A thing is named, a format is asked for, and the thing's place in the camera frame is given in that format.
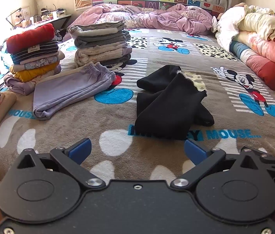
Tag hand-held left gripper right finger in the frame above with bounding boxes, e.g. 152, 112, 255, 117
171, 138, 273, 190

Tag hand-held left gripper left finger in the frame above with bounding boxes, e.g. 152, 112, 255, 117
13, 138, 106, 190

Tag black pants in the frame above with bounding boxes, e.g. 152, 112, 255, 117
135, 65, 215, 140

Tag cartoon mouse printed blanket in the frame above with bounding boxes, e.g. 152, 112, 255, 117
0, 28, 275, 194

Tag folded lavender pants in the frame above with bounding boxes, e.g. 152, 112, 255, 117
33, 62, 116, 120

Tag orange and blue quilt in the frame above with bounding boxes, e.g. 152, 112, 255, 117
229, 30, 275, 93

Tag folded lavender garment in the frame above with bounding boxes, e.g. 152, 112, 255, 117
4, 65, 62, 95

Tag folded yellow sweater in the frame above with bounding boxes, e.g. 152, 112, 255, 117
13, 62, 59, 82

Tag folded pale printed garment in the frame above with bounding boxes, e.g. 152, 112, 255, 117
18, 54, 60, 71

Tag folded beige garment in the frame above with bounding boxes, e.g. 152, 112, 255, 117
75, 44, 133, 67

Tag folded navy striped garment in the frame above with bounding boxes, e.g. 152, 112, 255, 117
11, 40, 59, 64

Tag folded dark grey garment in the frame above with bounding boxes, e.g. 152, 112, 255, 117
74, 32, 131, 50

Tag folded red sweater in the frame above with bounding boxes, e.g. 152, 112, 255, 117
6, 23, 55, 53

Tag folded light grey garment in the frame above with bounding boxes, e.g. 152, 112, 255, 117
69, 21, 128, 39

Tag cream crumpled quilt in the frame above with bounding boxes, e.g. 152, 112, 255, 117
212, 3, 275, 54

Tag cluttered desk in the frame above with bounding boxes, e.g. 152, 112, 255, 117
6, 9, 72, 31

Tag purple crumpled duvet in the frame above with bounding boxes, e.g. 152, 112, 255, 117
63, 4, 213, 42

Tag desk lamp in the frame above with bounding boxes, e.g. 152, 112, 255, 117
5, 7, 22, 28

